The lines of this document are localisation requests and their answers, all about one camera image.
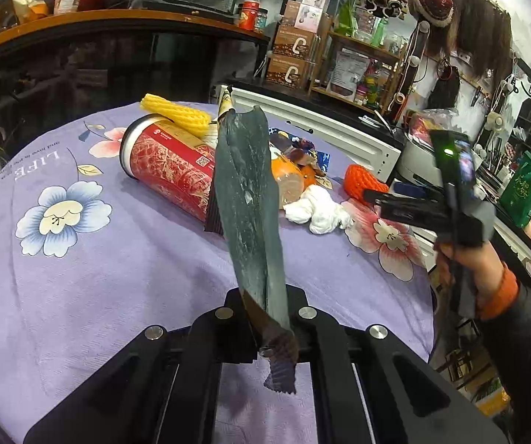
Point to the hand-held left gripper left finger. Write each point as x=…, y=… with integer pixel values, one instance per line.
x=237, y=333

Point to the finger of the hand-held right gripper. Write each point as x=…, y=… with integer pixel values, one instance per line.
x=408, y=219
x=399, y=200

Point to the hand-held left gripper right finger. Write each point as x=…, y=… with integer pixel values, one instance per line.
x=307, y=333

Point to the orange foam fruit net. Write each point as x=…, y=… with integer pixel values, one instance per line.
x=358, y=178

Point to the white tissue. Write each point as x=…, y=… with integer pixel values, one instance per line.
x=321, y=208

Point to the blue patterned snack wrapper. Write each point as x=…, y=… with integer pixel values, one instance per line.
x=311, y=155

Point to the white orange juice bottle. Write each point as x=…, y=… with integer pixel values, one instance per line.
x=284, y=169

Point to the dark green foil wrapper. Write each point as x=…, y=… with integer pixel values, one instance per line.
x=247, y=185

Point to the red cylindrical canister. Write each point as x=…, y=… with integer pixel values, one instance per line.
x=168, y=166

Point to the yellow foam fruit net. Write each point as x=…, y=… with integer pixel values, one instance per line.
x=173, y=111

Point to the person's right forearm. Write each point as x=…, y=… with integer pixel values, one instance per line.
x=524, y=333

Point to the person's right hand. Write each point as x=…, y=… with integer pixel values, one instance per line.
x=492, y=268

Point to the white printer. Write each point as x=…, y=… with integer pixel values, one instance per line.
x=415, y=162

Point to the plastic bag with red packets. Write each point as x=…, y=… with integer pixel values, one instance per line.
x=432, y=125

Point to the green tote bag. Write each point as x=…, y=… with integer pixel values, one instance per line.
x=524, y=189

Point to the long white cabinet drawer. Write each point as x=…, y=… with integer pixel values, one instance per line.
x=330, y=120

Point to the wooden shelf rack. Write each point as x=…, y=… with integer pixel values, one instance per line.
x=362, y=74

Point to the white maroon pouch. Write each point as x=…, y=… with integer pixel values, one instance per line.
x=348, y=74

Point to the row of hair extensions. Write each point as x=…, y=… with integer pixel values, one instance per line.
x=478, y=27

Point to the purple floral tablecloth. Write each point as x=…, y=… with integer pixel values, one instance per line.
x=108, y=263

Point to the green plastic bottle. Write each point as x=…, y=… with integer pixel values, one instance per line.
x=380, y=32

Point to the red embroidered fur hat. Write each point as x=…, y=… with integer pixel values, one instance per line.
x=432, y=4

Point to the brown coffee carton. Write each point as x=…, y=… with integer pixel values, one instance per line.
x=293, y=41
x=288, y=73

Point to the white product box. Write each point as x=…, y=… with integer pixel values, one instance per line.
x=309, y=18

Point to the glass jar with coloured contents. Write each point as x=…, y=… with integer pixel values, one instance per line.
x=262, y=21

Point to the red tin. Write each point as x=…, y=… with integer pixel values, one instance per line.
x=248, y=16

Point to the brown wooden counter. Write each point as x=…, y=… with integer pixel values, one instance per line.
x=108, y=21

